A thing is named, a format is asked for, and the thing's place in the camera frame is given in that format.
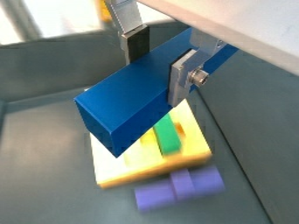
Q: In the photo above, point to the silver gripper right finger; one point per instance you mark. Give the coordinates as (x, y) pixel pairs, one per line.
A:
(187, 71)

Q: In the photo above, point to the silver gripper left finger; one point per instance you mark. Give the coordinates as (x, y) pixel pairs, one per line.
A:
(134, 32)

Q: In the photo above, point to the blue rectangular block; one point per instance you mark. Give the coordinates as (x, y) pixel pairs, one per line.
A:
(125, 105)

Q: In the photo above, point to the yellow white peg board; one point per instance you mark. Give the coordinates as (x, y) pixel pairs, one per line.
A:
(143, 161)

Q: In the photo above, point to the green rectangular block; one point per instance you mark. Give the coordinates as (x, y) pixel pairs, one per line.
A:
(167, 137)

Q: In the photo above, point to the purple fork-shaped block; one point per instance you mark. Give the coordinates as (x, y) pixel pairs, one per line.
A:
(183, 186)

